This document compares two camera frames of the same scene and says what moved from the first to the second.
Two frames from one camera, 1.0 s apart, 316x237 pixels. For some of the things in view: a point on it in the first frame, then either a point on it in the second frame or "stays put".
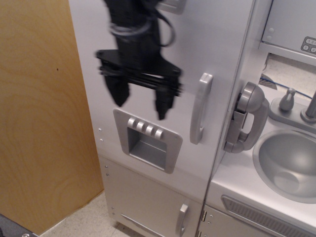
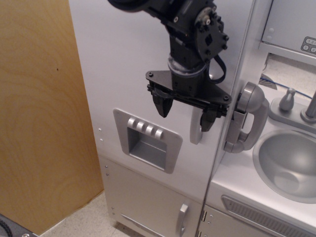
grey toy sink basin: x=285 y=161 stays put
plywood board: x=49 y=162 stays put
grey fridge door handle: x=196 y=127 stays put
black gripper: x=139 y=55 to x=191 y=86
